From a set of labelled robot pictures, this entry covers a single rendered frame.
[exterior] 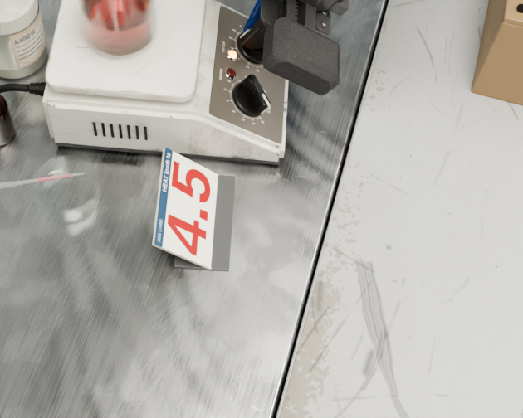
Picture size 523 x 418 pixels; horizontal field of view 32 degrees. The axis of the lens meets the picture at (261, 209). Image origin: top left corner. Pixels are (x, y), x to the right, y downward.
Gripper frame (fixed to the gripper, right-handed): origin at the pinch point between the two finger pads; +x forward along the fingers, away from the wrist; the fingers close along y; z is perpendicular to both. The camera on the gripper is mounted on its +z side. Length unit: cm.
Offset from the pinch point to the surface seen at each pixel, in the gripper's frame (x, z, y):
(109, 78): 6.2, 10.7, 7.6
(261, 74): 4.0, -2.0, 2.4
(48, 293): 15.5, 9.2, 22.6
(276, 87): 4.0, -3.7, 3.0
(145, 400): 11.2, 1.7, 30.7
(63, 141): 14.5, 10.7, 9.3
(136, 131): 9.1, 6.5, 9.3
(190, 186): 8.3, 1.4, 13.0
